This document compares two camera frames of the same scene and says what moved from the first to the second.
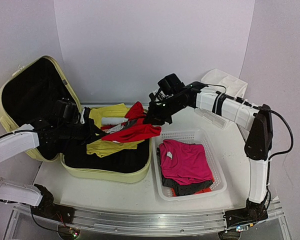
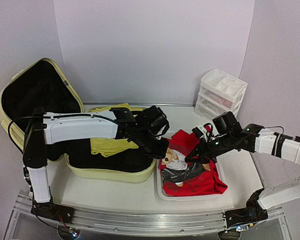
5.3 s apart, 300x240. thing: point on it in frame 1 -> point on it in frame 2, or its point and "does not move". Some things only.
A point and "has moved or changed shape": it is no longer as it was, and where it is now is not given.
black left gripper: x=90 y=130 -> x=161 y=153
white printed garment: x=120 y=127 has moved or changed shape
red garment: x=141 y=130 has moved or changed shape
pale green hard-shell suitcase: x=36 y=94 does not move
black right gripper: x=157 y=113 -> x=205 y=149
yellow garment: x=102 y=148 does not move
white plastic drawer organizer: x=222 y=82 does not move
